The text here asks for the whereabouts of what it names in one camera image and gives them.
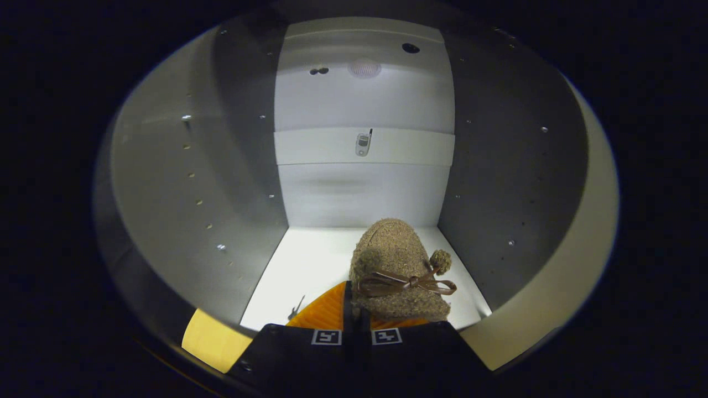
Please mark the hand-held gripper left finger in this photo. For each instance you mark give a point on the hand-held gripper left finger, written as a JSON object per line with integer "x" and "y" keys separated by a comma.
{"x": 347, "y": 309}

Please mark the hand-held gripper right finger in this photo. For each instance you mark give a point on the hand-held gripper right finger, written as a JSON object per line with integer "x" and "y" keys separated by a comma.
{"x": 420, "y": 354}

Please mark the brown fuzzy shoe with bow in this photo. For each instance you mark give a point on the brown fuzzy shoe with bow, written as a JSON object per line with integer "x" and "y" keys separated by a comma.
{"x": 392, "y": 249}

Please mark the grey shoe cabinet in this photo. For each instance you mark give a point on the grey shoe cabinet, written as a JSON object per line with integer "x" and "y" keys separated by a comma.
{"x": 359, "y": 188}

